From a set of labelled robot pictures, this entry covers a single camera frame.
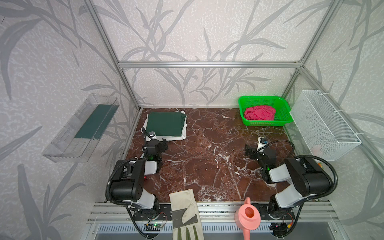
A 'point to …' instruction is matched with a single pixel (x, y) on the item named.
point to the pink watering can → (247, 217)
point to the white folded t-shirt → (168, 138)
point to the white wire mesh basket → (326, 134)
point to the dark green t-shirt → (166, 123)
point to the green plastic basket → (282, 116)
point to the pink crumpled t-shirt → (263, 112)
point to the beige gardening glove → (186, 224)
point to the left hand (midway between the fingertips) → (157, 135)
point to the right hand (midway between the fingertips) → (253, 140)
